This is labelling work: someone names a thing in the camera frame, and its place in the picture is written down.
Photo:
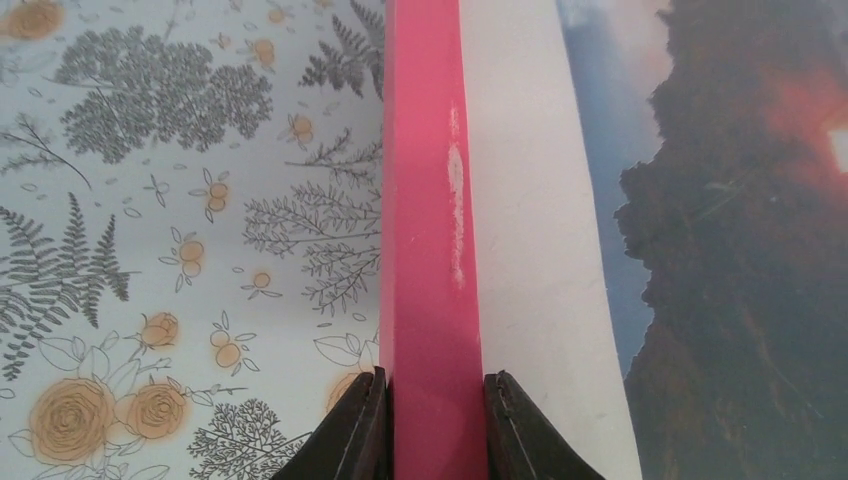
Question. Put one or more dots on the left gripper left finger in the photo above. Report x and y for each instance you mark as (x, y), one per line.
(351, 441)

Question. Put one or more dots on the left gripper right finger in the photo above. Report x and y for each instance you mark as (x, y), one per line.
(522, 444)

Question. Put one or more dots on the pink picture frame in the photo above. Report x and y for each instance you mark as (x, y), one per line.
(492, 257)

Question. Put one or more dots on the sunset photo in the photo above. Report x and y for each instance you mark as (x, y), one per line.
(716, 139)

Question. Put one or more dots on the floral patterned table mat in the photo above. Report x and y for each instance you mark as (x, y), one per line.
(190, 231)

